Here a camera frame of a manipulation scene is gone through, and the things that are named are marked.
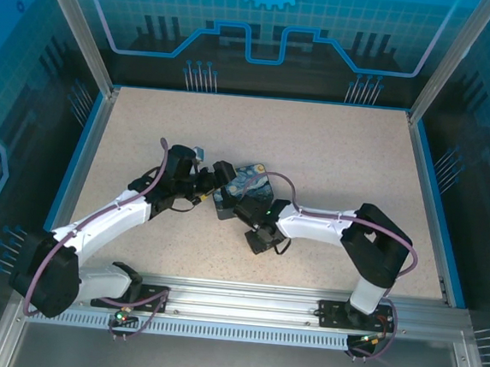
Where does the starry night painted tin box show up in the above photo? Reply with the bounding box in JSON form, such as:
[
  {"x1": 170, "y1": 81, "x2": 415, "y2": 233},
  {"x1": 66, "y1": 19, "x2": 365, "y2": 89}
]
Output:
[{"x1": 209, "y1": 157, "x2": 280, "y2": 227}]

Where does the blue table edge strip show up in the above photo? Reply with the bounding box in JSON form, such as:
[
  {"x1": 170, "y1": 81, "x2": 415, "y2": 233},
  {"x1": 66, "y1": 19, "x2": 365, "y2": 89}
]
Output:
[
  {"x1": 43, "y1": 88, "x2": 108, "y2": 234},
  {"x1": 400, "y1": 123, "x2": 482, "y2": 310}
]

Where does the small circuit board with LEDs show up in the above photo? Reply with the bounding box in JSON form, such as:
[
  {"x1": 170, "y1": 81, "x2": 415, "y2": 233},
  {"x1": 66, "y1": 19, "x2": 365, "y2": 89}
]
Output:
[
  {"x1": 348, "y1": 329, "x2": 387, "y2": 351},
  {"x1": 107, "y1": 306, "x2": 139, "y2": 330}
]

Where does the shiny steel base tray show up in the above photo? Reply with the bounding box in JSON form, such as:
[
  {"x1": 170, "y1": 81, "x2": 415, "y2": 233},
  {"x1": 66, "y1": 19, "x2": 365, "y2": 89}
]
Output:
[{"x1": 0, "y1": 299, "x2": 490, "y2": 367}]

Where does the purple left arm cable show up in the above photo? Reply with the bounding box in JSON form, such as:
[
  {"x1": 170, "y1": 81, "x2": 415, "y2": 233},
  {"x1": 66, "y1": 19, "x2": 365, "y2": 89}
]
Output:
[{"x1": 20, "y1": 127, "x2": 186, "y2": 345}]

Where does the thin black camera cable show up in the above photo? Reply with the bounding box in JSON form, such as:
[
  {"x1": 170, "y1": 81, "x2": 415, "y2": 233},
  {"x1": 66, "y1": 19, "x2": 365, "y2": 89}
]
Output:
[
  {"x1": 270, "y1": 236, "x2": 293, "y2": 257},
  {"x1": 168, "y1": 192, "x2": 205, "y2": 216}
]

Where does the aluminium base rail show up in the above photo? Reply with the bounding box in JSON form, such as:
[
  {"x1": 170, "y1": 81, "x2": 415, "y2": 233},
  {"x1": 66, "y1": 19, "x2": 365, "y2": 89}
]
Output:
[{"x1": 74, "y1": 266, "x2": 471, "y2": 346}]

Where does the aluminium table side rail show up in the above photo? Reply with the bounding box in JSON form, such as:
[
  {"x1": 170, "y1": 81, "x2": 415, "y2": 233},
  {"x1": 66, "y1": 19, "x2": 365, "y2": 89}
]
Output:
[
  {"x1": 390, "y1": 113, "x2": 467, "y2": 306},
  {"x1": 50, "y1": 83, "x2": 122, "y2": 244}
]

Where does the slotted grey cable duct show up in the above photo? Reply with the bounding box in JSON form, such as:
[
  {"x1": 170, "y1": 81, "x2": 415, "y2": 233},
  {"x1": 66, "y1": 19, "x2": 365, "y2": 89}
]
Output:
[{"x1": 26, "y1": 304, "x2": 387, "y2": 356}]

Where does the aluminium frame post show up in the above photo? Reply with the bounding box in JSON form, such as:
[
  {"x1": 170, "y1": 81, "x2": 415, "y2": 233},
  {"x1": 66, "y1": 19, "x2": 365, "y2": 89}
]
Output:
[
  {"x1": 405, "y1": 0, "x2": 490, "y2": 131},
  {"x1": 24, "y1": 0, "x2": 130, "y2": 98}
]

